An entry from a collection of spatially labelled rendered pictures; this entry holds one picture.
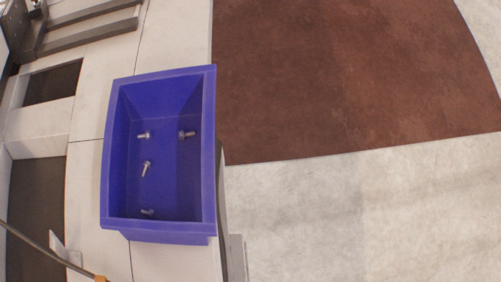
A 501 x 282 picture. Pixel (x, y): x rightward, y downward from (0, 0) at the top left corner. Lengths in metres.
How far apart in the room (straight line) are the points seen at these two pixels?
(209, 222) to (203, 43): 0.35
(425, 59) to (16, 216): 1.69
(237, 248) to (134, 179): 0.44
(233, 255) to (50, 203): 0.47
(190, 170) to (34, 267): 0.37
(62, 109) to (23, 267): 0.32
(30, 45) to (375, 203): 1.17
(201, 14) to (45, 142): 0.36
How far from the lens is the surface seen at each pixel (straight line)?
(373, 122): 1.88
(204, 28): 0.96
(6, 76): 1.08
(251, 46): 2.06
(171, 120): 0.84
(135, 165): 0.81
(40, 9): 1.13
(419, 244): 1.69
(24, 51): 1.06
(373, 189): 1.75
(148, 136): 0.82
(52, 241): 0.72
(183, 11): 1.01
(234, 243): 1.20
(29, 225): 0.92
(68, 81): 1.07
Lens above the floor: 1.50
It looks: 55 degrees down
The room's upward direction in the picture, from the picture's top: 6 degrees counter-clockwise
